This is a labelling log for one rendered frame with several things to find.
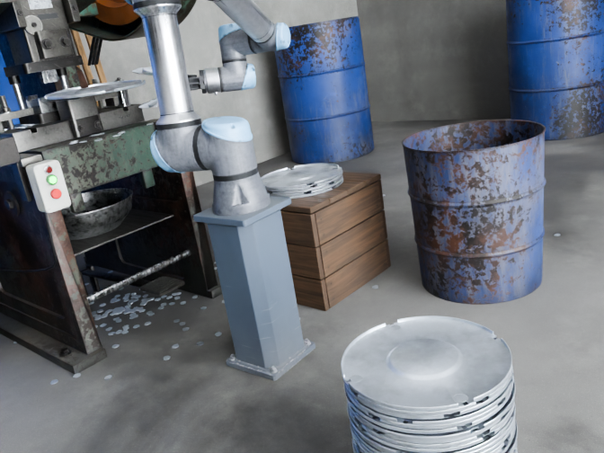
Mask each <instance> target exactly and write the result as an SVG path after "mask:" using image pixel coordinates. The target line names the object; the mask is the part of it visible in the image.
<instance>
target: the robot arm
mask: <svg viewBox="0 0 604 453"><path fill-rule="evenodd" d="M125 1H126V2H127V3H128V4H131V5H133V10H134V13H136V14H137V15H139V16H140V17H141V19H142V23H143V28H144V33H145V37H146V42H147V51H148V56H149V60H150V65H151V67H141V68H138V69H135V70H133V71H132V72H133V73H137V74H145V75H146V76H153V79H154V84H155V93H156V98H155V99H153V100H151V101H149V102H145V103H143V104H141V105H139V106H138V107H139V108H145V109H147V108H154V107H159V112H160V118H159V120H158V121H157V122H156V124H155V125H156V131H155V132H154V133H153V134H152V136H151V139H152V140H150V149H151V153H152V156H153V158H154V159H155V162H156V163H157V164H158V166H159V167H161V168H162V169H163V170H165V171H167V172H169V173H185V172H196V171H207V170H212V174H213V179H214V195H213V201H212V208H213V212H214V214H216V215H218V216H225V217H227V216H238V215H243V214H248V213H252V212H255V211H257V210H260V209H264V208H265V207H267V206H269V205H270V203H271V198H270V194H269V193H268V191H266V188H265V186H264V184H263V182H262V179H261V177H260V175H259V172H258V167H257V162H256V156H255V152H254V147H253V134H252V133H251V130H250V125H249V123H248V121H247V120H245V119H244V118H240V117H233V116H223V117H214V118H209V119H205V120H204V121H202V123H201V117H200V116H199V115H198V114H196V113H195V112H194V110H193V106H192V100H191V91H194V90H198V89H201V90H202V94H204V93H207V92H208V93H215V95H218V92H219V93H223V92H232V91H240V90H241V91H243V90H246V89H252V88H254V87H255V86H256V75H255V70H254V66H253V64H249V63H247V60H246V55H252V54H257V53H263V52H269V51H275V50H276V51H278V50H281V49H286V48H288V47H289V44H290V32H289V27H288V25H287V24H286V23H284V22H280V23H278V22H277V23H273V22H272V21H271V20H270V18H269V17H268V16H267V15H266V14H265V13H264V12H263V11H262V10H261V9H260V7H259V6H258V5H257V4H256V3H255V2H254V1H253V0H207V1H212V2H213V3H214V4H216V5H217V6H218V7H219V8H220V9H221V10H222V11H223V12H224V13H225V14H226V15H227V16H228V17H229V18H230V19H231V20H232V21H234V22H235V23H229V24H224V25H221V26H219V28H218V38H219V40H218V43H219V46H220V52H221V58H222V65H223V66H222V67H212V68H205V69H204V71H203V70H199V72H200V76H197V75H187V70H186V65H185V60H184V55H183V49H182V40H181V34H180V29H179V24H178V19H177V13H178V11H179V10H180V8H181V7H182V4H181V0H125Z"/></svg>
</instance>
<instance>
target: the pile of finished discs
mask: <svg viewBox="0 0 604 453"><path fill-rule="evenodd" d="M292 169H293V170H290V169H288V167H287V168H283V169H279V170H277V171H274V172H271V173H267V174H265V175H264V176H263V177H261V179H262V182H263V184H264V186H265V188H266V191H268V193H269V194H270V196H275V197H290V198H291V199H297V198H304V197H308V196H313V195H316V194H320V193H324V192H327V191H330V190H332V188H334V189H335V188H336V187H338V186H340V185H341V184H342V183H343V177H342V168H340V167H339V165H337V164H302V165H296V166H294V168H292ZM328 188H330V189H328Z"/></svg>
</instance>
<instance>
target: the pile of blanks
mask: <svg viewBox="0 0 604 453"><path fill-rule="evenodd" d="M342 377H343V375H342ZM343 380H344V391H345V394H346V397H347V411H348V416H349V419H350V425H351V434H352V446H353V452H354V453H518V451H517V438H518V425H517V421H516V418H515V413H516V407H515V391H516V387H515V380H514V376H513V366H511V372H510V374H509V376H508V377H507V379H506V380H505V381H504V383H503V384H502V385H501V386H500V387H499V388H498V389H496V390H495V391H494V392H492V393H491V394H489V395H488V396H486V397H484V398H483V399H480V400H478V401H476V402H473V403H471V404H468V403H467V402H464V403H462V404H463V406H460V407H457V408H452V409H447V410H440V411H428V412H417V411H406V410H399V409H394V408H390V407H386V406H383V405H380V404H375V403H373V402H371V401H369V400H367V399H366V398H364V397H362V396H360V395H359V394H357V393H356V392H355V391H354V390H352V389H351V387H350V386H349V385H348V384H347V383H348V382H351V381H350V380H348V381H346V380H345V379H344V377H343Z"/></svg>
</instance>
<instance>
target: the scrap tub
mask: <svg viewBox="0 0 604 453"><path fill-rule="evenodd" d="M545 131H546V127H545V126H544V125H543V124H541V123H538V122H535V121H529V120H478V121H469V122H461V123H455V124H449V125H444V126H439V127H436V128H431V129H426V130H422V131H419V132H416V133H413V134H412V135H410V136H408V137H406V138H404V139H403V140H402V146H403V148H404V160H405V167H406V173H407V180H408V186H409V188H408V191H407V192H408V195H409V196H410V199H411V205H412V212H413V223H414V230H415V236H414V240H415V242H416V243H417V249H418V255H419V262H420V268H421V275H422V285H423V286H424V288H425V289H426V290H427V291H428V292H429V293H431V294H432V295H433V296H435V297H437V298H441V299H444V300H447V301H450V302H455V303H461V304H470V305H487V304H497V303H503V302H508V301H512V300H515V299H518V298H523V297H525V296H526V295H528V294H530V293H532V292H533V291H535V290H536V289H537V288H538V287H539V286H540V284H541V283H542V273H543V236H544V234H545V229H544V227H543V217H544V186H545V184H546V178H545V177H544V162H545Z"/></svg>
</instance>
